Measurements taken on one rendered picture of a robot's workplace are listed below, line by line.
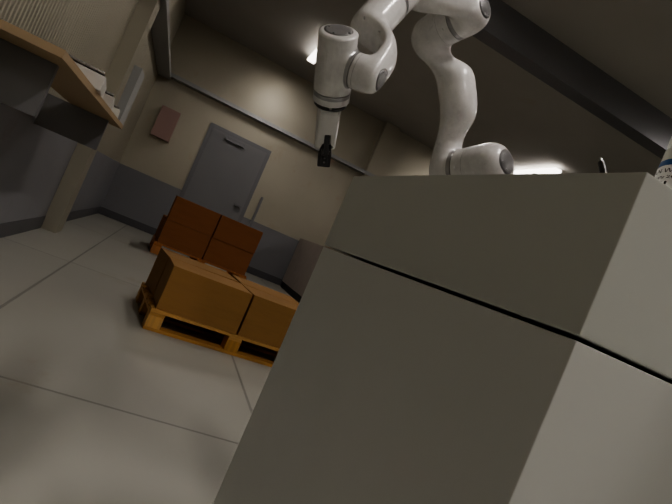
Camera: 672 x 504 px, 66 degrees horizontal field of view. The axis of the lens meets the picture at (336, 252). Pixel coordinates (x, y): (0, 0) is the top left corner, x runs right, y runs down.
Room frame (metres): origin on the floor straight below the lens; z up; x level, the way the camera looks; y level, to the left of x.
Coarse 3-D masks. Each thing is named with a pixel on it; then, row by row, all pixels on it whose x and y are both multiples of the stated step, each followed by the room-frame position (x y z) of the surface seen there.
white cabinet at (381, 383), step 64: (320, 256) 0.99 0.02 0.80; (320, 320) 0.87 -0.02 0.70; (384, 320) 0.69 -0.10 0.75; (448, 320) 0.57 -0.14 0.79; (512, 320) 0.48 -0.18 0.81; (320, 384) 0.78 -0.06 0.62; (384, 384) 0.63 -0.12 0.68; (448, 384) 0.53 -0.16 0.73; (512, 384) 0.46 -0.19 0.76; (576, 384) 0.42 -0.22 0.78; (640, 384) 0.45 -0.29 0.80; (256, 448) 0.91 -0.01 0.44; (320, 448) 0.71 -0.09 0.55; (384, 448) 0.58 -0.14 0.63; (448, 448) 0.50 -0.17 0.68; (512, 448) 0.43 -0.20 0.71; (576, 448) 0.43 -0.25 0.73; (640, 448) 0.46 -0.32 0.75
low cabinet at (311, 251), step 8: (304, 240) 9.04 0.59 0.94; (296, 248) 9.32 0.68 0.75; (304, 248) 8.83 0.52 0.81; (312, 248) 8.40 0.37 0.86; (320, 248) 8.00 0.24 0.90; (328, 248) 7.64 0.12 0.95; (296, 256) 9.11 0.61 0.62; (304, 256) 8.64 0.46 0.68; (312, 256) 8.22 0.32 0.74; (296, 264) 8.90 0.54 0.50; (304, 264) 8.45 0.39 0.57; (312, 264) 8.05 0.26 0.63; (288, 272) 9.17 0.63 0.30; (296, 272) 8.70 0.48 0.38; (304, 272) 8.28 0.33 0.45; (288, 280) 8.96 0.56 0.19; (296, 280) 8.51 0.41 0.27; (304, 280) 8.10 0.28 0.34; (288, 288) 8.81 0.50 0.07; (296, 288) 8.33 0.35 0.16; (304, 288) 7.94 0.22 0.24; (296, 296) 8.20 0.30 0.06
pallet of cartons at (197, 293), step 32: (160, 256) 3.57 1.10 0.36; (160, 288) 3.17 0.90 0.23; (192, 288) 3.10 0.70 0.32; (224, 288) 3.17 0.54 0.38; (256, 288) 3.66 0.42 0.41; (160, 320) 3.05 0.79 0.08; (192, 320) 3.13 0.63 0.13; (224, 320) 3.20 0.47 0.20; (256, 320) 3.30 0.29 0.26; (288, 320) 3.39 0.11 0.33; (224, 352) 3.24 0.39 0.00
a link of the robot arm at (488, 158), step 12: (480, 144) 1.33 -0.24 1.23; (492, 144) 1.30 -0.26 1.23; (456, 156) 1.36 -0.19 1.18; (468, 156) 1.33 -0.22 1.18; (480, 156) 1.30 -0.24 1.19; (492, 156) 1.28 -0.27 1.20; (504, 156) 1.29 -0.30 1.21; (456, 168) 1.35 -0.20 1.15; (468, 168) 1.32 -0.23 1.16; (480, 168) 1.30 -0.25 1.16; (492, 168) 1.28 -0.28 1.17; (504, 168) 1.29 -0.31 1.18
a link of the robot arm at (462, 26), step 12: (408, 0) 1.20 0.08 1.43; (420, 0) 1.26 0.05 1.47; (432, 0) 1.26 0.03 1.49; (444, 0) 1.26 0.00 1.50; (456, 0) 1.26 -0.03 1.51; (468, 0) 1.26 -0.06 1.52; (480, 0) 1.26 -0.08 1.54; (408, 12) 1.23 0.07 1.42; (420, 12) 1.29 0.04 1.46; (432, 12) 1.28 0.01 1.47; (444, 12) 1.27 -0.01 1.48; (456, 12) 1.26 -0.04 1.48; (468, 12) 1.26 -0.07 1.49; (480, 12) 1.26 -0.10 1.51; (456, 24) 1.30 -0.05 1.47; (468, 24) 1.28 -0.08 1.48; (480, 24) 1.29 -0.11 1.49; (456, 36) 1.33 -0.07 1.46; (468, 36) 1.33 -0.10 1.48
